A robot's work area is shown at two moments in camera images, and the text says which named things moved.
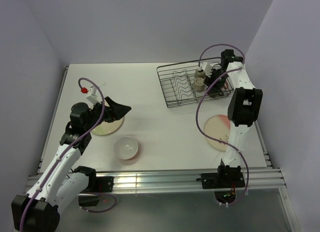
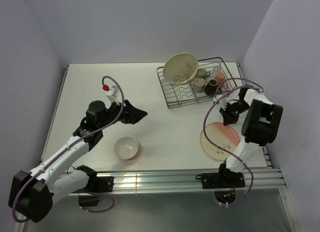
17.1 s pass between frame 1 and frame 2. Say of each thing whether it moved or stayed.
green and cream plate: moved
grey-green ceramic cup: stayed
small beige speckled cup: stayed
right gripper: moved
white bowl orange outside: stayed
